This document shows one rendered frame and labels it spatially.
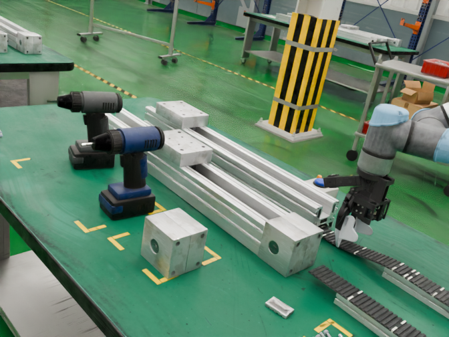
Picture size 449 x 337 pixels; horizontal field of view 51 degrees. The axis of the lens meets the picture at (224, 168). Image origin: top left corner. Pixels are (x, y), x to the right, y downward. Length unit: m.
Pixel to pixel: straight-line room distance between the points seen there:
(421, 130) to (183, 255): 0.57
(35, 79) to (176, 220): 1.79
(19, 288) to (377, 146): 1.32
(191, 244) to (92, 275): 0.20
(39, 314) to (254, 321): 0.98
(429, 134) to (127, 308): 0.71
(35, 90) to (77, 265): 1.78
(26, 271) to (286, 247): 1.16
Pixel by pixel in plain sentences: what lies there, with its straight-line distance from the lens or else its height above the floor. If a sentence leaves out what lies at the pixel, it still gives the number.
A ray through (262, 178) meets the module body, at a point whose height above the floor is 0.86.
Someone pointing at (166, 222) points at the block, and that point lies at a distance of 0.98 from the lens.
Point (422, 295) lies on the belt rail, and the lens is 1.16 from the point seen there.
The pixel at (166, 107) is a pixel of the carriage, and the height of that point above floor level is 0.90.
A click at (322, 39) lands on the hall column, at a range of 4.38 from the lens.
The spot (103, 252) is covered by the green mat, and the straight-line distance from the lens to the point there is 1.04.
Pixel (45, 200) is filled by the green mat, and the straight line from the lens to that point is 1.23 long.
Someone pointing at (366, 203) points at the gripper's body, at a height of 0.93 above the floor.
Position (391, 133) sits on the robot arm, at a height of 1.11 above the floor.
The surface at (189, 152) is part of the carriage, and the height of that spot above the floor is 0.90.
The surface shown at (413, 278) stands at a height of 0.81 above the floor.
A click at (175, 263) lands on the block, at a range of 0.97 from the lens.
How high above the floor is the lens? 1.37
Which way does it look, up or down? 23 degrees down
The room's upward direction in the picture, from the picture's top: 11 degrees clockwise
